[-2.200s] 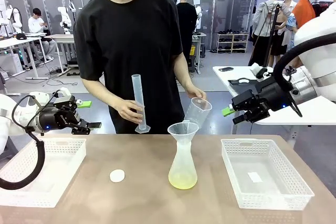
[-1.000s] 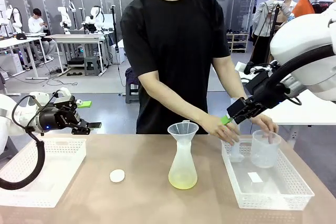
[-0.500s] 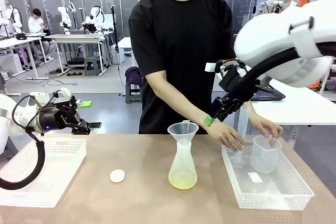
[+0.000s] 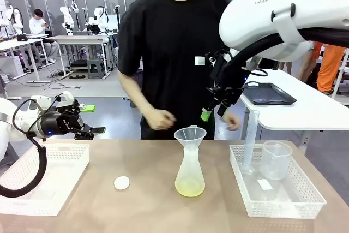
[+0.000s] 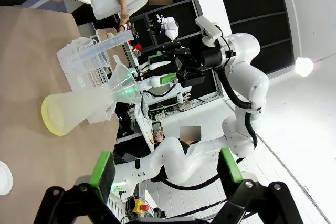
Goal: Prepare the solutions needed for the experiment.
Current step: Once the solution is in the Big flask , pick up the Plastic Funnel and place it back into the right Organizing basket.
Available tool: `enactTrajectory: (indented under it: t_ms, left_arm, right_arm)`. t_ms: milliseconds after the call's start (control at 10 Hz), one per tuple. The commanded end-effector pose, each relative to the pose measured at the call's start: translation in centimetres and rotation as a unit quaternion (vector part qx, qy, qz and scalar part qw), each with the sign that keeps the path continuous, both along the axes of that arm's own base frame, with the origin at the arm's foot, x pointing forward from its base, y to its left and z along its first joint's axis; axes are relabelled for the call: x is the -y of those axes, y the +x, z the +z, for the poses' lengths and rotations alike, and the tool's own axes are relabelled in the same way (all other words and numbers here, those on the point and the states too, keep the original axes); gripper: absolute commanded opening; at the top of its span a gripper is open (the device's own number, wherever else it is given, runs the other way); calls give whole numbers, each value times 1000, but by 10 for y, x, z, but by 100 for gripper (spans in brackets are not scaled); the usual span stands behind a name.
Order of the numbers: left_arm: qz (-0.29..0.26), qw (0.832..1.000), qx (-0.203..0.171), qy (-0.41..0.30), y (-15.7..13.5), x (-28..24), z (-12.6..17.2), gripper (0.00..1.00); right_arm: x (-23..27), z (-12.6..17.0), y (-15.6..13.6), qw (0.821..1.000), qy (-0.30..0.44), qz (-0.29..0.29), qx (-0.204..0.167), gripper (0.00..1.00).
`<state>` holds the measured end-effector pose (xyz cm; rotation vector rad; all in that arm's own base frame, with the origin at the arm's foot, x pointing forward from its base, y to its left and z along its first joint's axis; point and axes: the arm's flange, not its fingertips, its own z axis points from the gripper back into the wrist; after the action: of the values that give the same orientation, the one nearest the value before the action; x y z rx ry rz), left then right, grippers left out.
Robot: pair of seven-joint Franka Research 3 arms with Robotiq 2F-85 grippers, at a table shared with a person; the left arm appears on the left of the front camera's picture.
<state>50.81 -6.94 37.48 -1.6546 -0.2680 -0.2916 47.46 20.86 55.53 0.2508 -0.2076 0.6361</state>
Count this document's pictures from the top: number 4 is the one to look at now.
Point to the white humanoid robot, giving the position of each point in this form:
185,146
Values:
16,18
99,18
67,17

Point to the clear graduated cylinder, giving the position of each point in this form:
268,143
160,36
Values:
249,145

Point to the black cap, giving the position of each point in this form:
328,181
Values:
21,37

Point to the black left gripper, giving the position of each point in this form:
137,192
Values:
61,124

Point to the mannequin in orange coat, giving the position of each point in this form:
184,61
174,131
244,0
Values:
306,61

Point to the seated person in white shirt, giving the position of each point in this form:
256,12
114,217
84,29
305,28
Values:
38,28

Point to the white perforated plastic basket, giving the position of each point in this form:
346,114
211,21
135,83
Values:
54,189
286,203

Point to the person in black t-shirt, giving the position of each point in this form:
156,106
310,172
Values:
174,53

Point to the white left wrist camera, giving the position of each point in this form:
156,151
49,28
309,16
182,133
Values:
66,98

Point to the clear plastic beaker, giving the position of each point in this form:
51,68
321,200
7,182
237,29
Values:
275,162

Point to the black pole stand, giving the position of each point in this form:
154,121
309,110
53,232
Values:
117,17

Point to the grey plastic stool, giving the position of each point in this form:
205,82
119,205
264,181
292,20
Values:
96,68

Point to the mannequin with orange trousers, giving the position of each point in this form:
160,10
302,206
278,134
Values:
331,66

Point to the translucent plastic funnel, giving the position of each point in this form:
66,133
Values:
190,136

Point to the person's right forearm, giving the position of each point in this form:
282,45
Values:
133,94

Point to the conical flask with yellow liquid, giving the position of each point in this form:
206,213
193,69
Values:
190,181

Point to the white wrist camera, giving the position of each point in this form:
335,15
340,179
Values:
66,98
199,61

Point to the white paper label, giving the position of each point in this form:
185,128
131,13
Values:
265,184

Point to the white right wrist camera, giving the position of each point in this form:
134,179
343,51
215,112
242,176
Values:
199,61

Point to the white desk with grey legs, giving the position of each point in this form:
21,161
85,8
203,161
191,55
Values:
19,44
79,39

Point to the white round flask cap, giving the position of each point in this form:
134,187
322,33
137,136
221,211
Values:
121,182

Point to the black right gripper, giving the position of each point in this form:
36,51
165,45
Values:
227,92

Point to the black tray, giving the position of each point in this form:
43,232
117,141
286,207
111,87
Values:
270,95

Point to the person's right hand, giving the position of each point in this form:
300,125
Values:
159,119

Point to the person's left hand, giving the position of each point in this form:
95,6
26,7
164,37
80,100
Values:
233,122

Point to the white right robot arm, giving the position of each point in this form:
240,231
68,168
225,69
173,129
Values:
272,12

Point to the white side table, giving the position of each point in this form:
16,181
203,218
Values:
300,115

